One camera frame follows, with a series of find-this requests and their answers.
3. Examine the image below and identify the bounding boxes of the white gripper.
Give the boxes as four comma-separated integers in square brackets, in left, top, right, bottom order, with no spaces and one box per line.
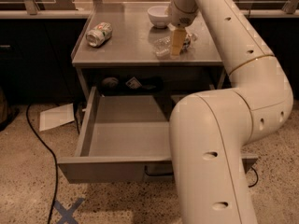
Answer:
[168,0,198,56]

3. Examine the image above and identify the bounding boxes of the clear plastic water bottle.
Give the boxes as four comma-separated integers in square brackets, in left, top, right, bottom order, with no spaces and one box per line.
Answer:
[152,33,198,58]

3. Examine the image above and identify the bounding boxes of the black floor cable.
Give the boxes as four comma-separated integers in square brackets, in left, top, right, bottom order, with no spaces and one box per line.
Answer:
[248,166,260,189]
[25,103,60,224]

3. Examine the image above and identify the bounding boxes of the black floor cable right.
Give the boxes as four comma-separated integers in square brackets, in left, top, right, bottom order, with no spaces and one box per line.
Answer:
[248,166,260,189]

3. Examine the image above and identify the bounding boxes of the open grey top drawer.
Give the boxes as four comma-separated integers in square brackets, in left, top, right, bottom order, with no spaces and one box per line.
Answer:
[58,90,252,185]

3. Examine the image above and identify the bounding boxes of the dark items under tabletop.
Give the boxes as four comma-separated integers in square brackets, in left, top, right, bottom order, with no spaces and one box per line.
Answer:
[98,77,164,95]

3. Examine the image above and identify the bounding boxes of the blue tape cross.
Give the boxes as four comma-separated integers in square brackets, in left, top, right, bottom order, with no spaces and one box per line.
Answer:
[54,198,84,224]

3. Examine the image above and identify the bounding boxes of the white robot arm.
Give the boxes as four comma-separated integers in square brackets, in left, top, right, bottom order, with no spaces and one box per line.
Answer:
[169,0,293,224]

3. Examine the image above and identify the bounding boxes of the white ceramic bowl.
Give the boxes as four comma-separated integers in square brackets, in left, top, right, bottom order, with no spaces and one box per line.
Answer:
[148,6,170,29]

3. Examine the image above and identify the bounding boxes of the white paper sheet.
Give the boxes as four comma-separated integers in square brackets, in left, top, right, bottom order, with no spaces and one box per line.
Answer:
[39,104,75,132]

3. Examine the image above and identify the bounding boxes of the grey metal cabinet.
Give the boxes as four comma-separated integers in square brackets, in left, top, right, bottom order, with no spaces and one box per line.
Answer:
[72,3,231,96]

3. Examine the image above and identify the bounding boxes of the metal drawer handle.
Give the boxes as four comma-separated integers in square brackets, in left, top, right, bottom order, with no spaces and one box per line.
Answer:
[144,166,174,176]

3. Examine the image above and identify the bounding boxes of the black floor cable left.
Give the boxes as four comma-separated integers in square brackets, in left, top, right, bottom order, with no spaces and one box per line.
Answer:
[25,103,60,224]

